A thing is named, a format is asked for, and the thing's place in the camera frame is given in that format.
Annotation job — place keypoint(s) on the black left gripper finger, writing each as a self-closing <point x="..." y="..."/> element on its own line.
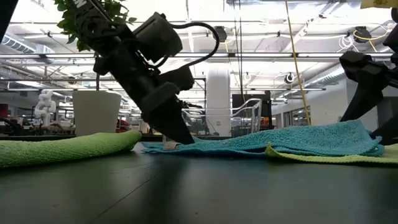
<point x="171" y="127"/>

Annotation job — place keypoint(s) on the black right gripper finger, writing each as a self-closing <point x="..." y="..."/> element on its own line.
<point x="363" y="71"/>
<point x="388" y="133"/>

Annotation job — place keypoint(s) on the lime yellow microfiber towel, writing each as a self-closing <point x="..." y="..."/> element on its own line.
<point x="342" y="159"/>

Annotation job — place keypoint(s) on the teal microfiber towel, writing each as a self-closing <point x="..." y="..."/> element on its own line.
<point x="311" y="137"/>

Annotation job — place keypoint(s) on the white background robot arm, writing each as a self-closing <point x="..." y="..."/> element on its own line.
<point x="45" y="107"/>

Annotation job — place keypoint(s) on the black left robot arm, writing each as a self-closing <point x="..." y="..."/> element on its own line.
<point x="99" y="31"/>

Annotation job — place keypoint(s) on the green microfiber towel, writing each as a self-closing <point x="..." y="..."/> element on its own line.
<point x="62" y="149"/>

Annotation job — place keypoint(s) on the yellow paper tag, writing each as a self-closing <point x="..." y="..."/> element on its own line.
<point x="379" y="3"/>

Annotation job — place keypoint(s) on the red storage bins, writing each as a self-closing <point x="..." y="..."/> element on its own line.
<point x="122" y="127"/>

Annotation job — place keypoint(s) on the white plant pot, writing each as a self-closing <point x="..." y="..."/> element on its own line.
<point x="96" y="112"/>

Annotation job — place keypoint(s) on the white round column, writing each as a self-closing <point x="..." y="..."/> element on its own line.
<point x="217" y="93"/>

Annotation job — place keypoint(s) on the black monitor screen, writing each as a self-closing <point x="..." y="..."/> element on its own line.
<point x="239" y="98"/>

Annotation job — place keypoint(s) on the clear plastic bin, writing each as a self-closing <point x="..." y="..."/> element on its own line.
<point x="256" y="118"/>

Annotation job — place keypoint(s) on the cluttered background workbench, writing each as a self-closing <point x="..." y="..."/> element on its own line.
<point x="21" y="127"/>

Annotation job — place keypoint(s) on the dark red box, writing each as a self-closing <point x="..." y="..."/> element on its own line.
<point x="3" y="111"/>

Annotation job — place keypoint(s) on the black metal frame stand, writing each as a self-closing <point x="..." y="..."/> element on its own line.
<point x="203" y="90"/>

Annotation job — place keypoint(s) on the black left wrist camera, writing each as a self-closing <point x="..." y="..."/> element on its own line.
<point x="157" y="37"/>

